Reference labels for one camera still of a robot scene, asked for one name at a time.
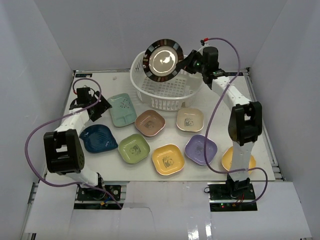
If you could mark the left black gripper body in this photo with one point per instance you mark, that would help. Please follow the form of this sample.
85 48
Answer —
100 110

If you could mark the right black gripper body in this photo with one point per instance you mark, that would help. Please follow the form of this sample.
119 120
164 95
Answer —
199 63

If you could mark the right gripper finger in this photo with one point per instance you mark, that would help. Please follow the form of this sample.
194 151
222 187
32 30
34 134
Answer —
188 61
185 66

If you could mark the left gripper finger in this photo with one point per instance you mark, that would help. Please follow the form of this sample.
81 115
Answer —
102 107
95 115

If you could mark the light teal rectangular divided plate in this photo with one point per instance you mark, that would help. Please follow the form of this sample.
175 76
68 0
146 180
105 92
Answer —
122 110

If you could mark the dark blue leaf-shaped plate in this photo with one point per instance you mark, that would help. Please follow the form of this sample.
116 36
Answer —
98 138

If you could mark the round black-rimmed plate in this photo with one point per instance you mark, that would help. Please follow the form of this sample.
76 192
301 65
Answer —
160 60

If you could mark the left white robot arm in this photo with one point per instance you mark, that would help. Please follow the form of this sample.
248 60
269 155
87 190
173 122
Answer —
63 150

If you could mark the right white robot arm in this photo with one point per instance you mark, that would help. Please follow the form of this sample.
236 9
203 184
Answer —
245 122

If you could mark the white plastic dish bin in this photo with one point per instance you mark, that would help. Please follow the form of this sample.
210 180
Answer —
177 93

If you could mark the brown square panda plate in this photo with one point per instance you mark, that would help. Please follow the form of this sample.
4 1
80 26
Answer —
149 123

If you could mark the green square panda plate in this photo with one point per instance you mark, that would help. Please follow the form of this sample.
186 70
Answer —
134 148

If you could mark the cream square panda plate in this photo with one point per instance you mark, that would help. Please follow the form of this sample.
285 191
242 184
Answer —
190 119

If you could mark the yellow square panda plate centre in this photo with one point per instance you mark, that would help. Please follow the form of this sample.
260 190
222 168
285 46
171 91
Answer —
168 159

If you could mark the yellow square panda plate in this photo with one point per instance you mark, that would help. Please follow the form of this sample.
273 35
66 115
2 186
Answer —
226 160
168 159

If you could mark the purple square panda plate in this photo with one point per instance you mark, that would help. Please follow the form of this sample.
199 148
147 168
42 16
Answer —
194 149

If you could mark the yellow square panda plate right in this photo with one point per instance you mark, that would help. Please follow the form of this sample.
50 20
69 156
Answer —
226 160

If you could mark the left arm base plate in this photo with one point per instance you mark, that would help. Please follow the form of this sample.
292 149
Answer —
91 199

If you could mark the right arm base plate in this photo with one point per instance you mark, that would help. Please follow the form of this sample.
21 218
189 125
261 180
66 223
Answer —
221 200

